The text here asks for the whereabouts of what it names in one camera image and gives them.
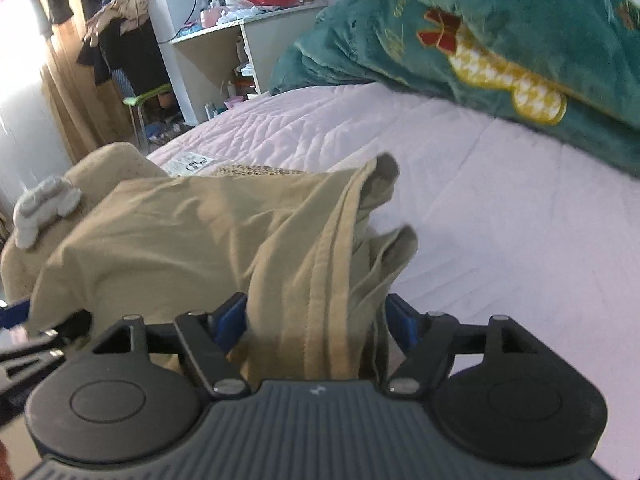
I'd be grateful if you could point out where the green plush quilt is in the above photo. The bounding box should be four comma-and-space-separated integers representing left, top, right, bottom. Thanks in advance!
269, 0, 640, 178

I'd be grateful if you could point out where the white desk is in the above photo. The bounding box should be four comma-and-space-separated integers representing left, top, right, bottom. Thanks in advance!
170, 4, 328, 126

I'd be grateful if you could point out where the green stool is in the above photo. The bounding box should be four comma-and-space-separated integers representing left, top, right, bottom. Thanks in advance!
122, 84, 173, 153

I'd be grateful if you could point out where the khaki thin jacket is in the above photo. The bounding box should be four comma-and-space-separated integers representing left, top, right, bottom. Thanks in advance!
25, 154, 420, 381

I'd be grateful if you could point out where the chair draped with clothes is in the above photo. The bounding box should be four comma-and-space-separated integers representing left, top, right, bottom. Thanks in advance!
75, 0, 173, 98

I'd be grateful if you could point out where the pink quilted bed sheet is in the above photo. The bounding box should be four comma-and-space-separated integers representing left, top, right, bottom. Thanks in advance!
147, 82, 640, 480

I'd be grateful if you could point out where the beige fleece garment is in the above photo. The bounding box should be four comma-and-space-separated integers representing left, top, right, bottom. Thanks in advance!
0, 142, 168, 306

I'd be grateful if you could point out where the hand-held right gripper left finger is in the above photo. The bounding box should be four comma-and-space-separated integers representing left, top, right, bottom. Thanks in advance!
90, 291, 251, 402

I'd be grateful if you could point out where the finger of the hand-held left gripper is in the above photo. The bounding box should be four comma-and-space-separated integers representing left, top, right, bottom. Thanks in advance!
0, 298, 32, 331
0, 309, 94, 387

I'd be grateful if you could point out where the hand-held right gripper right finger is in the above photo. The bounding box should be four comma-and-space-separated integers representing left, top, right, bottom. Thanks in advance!
384, 293, 544, 401

